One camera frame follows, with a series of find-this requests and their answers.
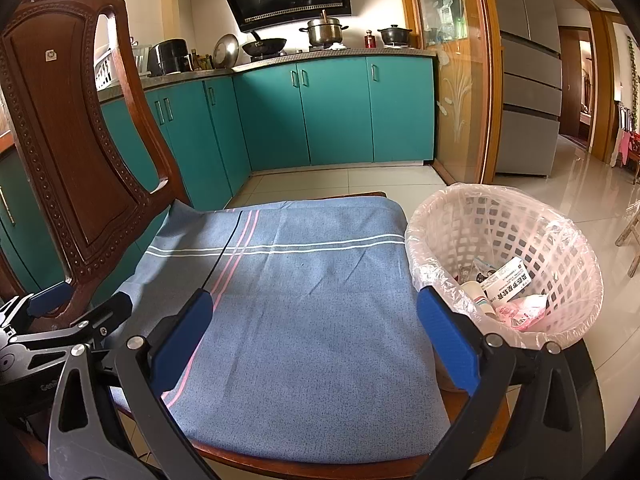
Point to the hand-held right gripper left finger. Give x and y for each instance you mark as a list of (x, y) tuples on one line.
[(180, 345)]

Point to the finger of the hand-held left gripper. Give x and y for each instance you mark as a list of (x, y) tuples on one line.
[(50, 296), (100, 312)]

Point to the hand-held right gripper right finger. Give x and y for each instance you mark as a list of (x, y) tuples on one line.
[(450, 345)]

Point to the large pink plastic bag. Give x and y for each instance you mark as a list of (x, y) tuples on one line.
[(520, 312)]

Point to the white blue ointment box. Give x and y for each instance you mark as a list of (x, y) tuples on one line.
[(505, 280)]

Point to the white plastic lattice basket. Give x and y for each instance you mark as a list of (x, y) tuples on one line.
[(500, 220)]

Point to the clear plastic bin liner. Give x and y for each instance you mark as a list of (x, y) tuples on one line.
[(595, 280)]

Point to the blue striped cloth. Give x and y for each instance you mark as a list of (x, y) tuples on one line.
[(310, 335)]

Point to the carved wooden chair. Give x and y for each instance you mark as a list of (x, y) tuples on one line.
[(65, 135)]

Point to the wooden stool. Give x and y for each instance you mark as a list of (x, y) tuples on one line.
[(630, 240)]

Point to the white dish rack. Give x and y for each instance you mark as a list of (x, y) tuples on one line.
[(140, 60)]

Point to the teal kitchen cabinet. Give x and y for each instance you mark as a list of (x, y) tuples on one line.
[(340, 110)]

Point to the wood framed glass door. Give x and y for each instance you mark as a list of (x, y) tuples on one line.
[(460, 85)]

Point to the pink hanging cloth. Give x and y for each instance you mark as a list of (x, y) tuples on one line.
[(624, 147)]

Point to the black air fryer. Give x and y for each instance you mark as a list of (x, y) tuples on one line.
[(167, 57)]

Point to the row of seasoning bottles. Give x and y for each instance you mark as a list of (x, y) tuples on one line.
[(202, 61)]

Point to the grey refrigerator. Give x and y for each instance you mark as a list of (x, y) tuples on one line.
[(527, 85)]

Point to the brown wooden door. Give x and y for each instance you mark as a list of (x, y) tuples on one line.
[(572, 85)]

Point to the stainless steel basin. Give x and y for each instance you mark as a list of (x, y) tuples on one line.
[(226, 51)]

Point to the black wok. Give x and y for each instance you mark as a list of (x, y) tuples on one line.
[(265, 46)]

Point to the black clay pot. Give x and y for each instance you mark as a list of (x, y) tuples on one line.
[(395, 36)]

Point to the small red bottle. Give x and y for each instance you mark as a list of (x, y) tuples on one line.
[(369, 40)]

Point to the white dish cloth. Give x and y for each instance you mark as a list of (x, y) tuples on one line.
[(337, 46)]

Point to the green hanging garland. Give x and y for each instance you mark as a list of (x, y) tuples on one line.
[(634, 80)]

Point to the stainless steel pot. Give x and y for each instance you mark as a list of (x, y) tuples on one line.
[(324, 32)]

